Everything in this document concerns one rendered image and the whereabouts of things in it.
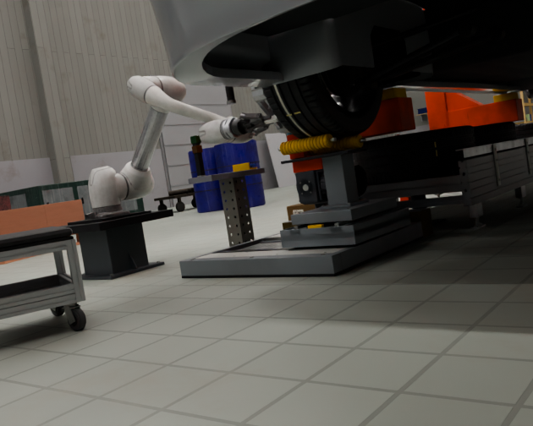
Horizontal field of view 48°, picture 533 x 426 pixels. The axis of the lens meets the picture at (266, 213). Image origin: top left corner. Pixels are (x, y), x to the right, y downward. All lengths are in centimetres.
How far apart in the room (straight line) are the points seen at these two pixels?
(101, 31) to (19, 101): 247
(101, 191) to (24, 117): 817
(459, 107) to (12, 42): 857
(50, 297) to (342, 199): 124
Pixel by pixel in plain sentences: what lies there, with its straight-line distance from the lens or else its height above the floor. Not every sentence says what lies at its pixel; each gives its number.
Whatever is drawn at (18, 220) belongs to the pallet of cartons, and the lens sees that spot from 560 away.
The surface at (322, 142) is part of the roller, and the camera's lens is 246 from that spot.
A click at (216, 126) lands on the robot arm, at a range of 268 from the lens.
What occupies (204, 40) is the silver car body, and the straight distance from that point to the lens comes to 169.
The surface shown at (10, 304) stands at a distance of 202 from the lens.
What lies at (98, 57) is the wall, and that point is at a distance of 1264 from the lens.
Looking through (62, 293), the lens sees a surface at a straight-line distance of 203.
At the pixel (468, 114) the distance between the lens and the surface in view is 486.
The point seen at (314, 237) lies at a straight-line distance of 242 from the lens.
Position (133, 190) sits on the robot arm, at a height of 43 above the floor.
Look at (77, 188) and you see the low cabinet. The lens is 937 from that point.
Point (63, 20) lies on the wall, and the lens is 1241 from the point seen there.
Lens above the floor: 41
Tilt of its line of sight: 4 degrees down
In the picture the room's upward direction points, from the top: 9 degrees counter-clockwise
